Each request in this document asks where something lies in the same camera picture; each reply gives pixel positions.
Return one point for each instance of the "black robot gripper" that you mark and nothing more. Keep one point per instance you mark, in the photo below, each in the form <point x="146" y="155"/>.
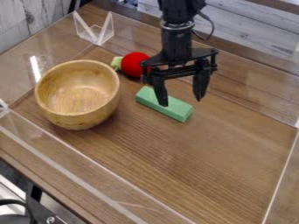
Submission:
<point x="179" y="60"/>

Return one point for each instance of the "green foam block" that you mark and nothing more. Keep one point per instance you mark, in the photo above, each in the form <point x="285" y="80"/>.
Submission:
<point x="179" y="110"/>

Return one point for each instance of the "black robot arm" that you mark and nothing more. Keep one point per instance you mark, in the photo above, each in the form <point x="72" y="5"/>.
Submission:
<point x="179" y="11"/>

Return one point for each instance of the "light wooden bowl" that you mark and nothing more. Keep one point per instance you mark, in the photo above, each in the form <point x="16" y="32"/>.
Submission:
<point x="78" y="94"/>

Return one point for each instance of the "red ball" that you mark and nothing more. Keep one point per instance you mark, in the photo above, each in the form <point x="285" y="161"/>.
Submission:
<point x="130" y="64"/>

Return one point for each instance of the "small green cube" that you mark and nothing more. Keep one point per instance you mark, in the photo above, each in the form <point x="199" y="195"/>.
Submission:
<point x="116" y="62"/>

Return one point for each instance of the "clear acrylic corner bracket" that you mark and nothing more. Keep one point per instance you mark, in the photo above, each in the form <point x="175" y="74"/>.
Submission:
<point x="95" y="34"/>

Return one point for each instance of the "clear acrylic tray wall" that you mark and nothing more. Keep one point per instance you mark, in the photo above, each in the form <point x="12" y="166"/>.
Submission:
<point x="99" y="195"/>

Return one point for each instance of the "black table leg bracket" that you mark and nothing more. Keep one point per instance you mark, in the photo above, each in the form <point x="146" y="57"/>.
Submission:
<point x="40" y="214"/>

